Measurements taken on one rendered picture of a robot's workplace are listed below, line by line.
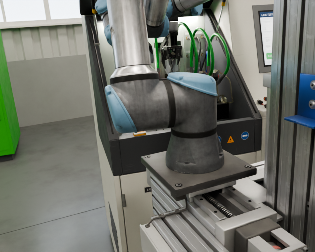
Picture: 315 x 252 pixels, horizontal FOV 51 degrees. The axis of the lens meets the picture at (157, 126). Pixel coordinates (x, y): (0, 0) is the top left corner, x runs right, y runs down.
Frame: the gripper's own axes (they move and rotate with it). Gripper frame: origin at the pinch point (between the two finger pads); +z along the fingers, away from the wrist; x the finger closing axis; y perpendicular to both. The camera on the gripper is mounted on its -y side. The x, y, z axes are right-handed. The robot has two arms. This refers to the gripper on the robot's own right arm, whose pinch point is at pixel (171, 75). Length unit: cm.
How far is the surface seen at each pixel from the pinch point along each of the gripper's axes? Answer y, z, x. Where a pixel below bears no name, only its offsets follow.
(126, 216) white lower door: 23, 56, -31
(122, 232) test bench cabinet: 23, 63, -33
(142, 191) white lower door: 23, 45, -23
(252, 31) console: -7, -17, 47
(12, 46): -377, -7, -120
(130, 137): 22.8, 20.1, -26.0
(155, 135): 23.0, 20.5, -15.7
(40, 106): -379, 86, -97
